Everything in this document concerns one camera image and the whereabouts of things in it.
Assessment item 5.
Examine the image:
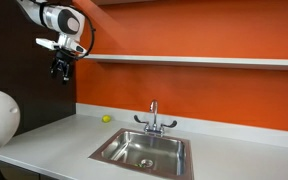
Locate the white wall shelf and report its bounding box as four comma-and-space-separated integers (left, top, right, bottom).
86, 54, 288, 70

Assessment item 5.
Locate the stainless steel sink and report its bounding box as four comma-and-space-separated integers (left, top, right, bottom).
89, 128, 194, 180

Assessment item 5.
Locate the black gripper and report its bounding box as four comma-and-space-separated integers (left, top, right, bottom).
50, 51, 73, 84

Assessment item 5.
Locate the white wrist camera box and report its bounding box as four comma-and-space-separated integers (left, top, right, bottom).
36, 34, 87, 54

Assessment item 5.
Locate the yellow-green ball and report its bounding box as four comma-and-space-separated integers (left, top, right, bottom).
102, 115, 111, 123

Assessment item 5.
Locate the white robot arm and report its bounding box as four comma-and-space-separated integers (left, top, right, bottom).
16, 0, 88, 84

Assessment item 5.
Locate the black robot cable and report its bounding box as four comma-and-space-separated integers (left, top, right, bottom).
71, 4, 96, 61

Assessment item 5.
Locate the green granola bar packet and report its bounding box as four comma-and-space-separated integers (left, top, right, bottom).
134, 163, 142, 167

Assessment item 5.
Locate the chrome faucet with black handles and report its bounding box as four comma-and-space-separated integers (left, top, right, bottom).
144, 99, 177, 136

